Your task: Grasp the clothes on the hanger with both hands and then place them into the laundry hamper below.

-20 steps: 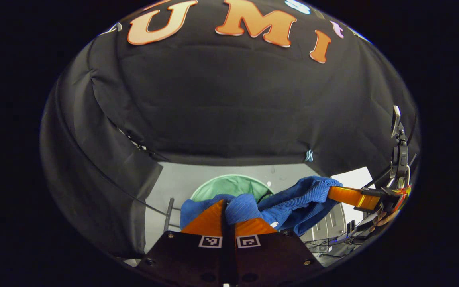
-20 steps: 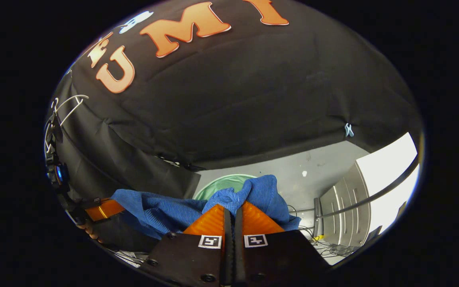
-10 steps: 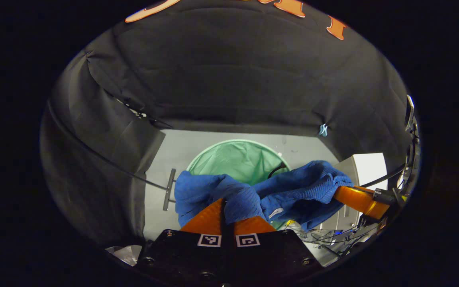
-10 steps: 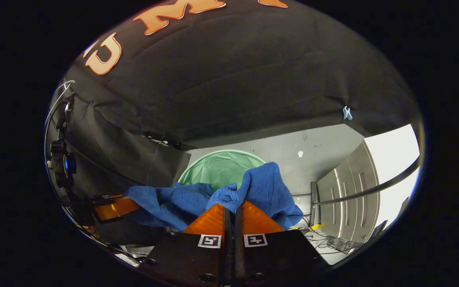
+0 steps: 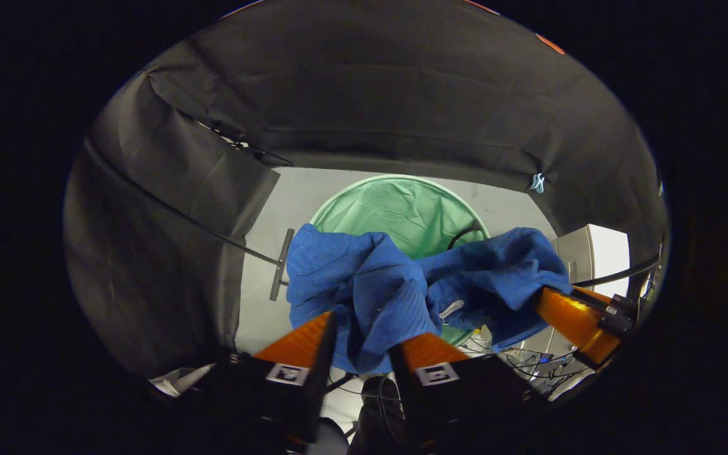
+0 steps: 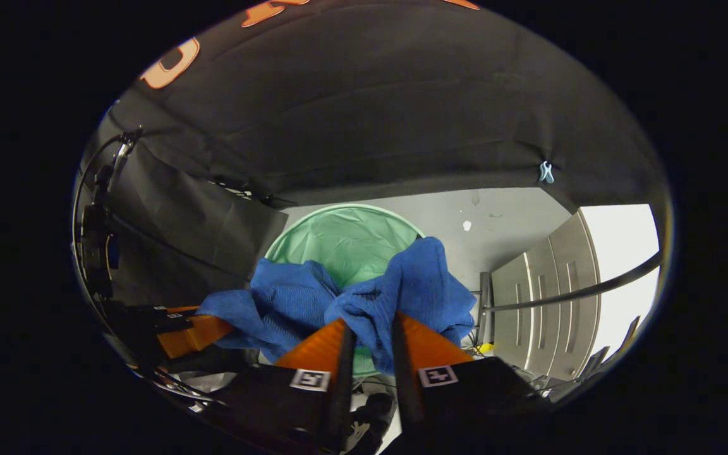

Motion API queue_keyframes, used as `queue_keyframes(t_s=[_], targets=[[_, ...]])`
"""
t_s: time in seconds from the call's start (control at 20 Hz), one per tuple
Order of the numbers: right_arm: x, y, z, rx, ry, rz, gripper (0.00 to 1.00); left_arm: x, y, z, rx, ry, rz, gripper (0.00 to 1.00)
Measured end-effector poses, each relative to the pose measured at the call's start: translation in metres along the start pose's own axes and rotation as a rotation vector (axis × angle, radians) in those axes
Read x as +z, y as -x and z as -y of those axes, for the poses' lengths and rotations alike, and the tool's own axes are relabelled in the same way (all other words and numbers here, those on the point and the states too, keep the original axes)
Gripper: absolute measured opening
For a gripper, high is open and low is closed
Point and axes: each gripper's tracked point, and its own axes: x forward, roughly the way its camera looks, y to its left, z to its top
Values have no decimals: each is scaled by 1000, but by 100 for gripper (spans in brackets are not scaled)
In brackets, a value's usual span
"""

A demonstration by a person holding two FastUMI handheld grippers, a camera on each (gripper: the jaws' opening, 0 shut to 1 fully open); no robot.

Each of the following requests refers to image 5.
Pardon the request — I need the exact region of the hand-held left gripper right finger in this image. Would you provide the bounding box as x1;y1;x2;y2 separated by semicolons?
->
389;332;543;453

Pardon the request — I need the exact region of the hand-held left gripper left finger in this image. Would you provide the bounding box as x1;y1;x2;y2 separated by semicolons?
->
206;310;340;452

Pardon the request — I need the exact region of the blue corduroy jacket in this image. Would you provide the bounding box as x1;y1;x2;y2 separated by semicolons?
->
285;223;574;375

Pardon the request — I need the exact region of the green laundry hamper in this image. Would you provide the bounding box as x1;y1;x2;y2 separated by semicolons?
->
309;174;492;348

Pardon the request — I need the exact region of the dark round object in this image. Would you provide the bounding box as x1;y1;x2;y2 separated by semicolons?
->
346;375;406;455

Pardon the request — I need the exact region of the white paper sheet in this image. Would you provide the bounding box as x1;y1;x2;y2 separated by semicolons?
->
148;363;217;399

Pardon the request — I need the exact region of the black backdrop cloth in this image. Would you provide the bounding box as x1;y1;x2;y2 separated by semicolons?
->
64;0;669;380

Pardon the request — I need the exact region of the tangle of black cables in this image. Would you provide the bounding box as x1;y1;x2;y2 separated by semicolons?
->
459;338;583;396

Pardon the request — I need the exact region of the black clothes rail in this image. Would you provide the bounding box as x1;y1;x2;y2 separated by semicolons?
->
83;139;662;303

